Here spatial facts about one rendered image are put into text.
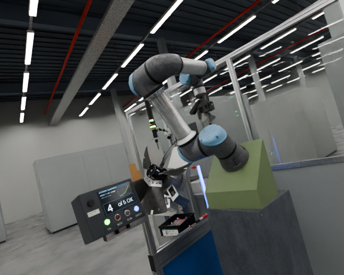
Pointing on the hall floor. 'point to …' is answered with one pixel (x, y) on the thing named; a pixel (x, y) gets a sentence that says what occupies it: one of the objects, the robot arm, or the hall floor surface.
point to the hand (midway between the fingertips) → (206, 125)
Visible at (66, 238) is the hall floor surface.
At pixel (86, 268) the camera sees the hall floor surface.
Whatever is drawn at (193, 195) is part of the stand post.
